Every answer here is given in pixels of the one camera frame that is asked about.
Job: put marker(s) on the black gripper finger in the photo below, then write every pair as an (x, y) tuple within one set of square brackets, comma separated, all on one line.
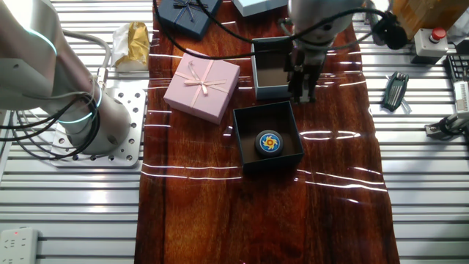
[(297, 91), (311, 91)]

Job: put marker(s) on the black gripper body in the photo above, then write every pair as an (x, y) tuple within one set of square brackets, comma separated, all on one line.
[(306, 69)]

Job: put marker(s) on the black disc with blue emblem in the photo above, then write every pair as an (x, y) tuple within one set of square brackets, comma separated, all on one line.
[(269, 143)]

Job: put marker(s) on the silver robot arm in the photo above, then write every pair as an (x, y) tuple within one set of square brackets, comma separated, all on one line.
[(36, 55)]

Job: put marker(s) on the light blue open box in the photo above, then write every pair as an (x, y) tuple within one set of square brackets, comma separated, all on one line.
[(269, 78)]

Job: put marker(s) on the dark navy open box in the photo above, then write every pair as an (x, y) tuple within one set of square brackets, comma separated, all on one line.
[(278, 121)]

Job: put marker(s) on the light blue gift box with ribbon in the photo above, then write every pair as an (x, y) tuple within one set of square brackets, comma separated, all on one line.
[(256, 7)]

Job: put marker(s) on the pink gift box with ribbon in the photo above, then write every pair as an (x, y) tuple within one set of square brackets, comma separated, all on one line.
[(190, 99)]

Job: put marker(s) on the navy gift box with ribbon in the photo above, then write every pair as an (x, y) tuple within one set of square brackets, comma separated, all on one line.
[(194, 27)]

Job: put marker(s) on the emergency stop button box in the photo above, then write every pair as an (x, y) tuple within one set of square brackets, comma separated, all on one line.
[(427, 45)]

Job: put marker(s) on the green hex key set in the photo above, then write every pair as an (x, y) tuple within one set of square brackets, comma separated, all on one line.
[(395, 91)]

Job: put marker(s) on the small metal clamp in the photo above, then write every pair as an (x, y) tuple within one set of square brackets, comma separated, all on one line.
[(371, 14)]

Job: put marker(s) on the black keyboard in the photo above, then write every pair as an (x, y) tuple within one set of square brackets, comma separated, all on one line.
[(458, 67)]

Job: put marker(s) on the glossy wood grain mat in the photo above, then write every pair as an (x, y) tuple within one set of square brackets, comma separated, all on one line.
[(220, 220)]

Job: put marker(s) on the gold foil packet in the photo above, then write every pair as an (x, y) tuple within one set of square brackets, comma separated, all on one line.
[(135, 44)]

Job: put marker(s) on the white power strip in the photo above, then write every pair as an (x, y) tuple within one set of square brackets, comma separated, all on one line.
[(18, 245)]

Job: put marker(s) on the small clamped silver camera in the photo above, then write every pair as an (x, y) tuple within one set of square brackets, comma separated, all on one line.
[(448, 124)]

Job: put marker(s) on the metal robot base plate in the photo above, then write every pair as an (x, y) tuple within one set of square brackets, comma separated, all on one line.
[(130, 146)]

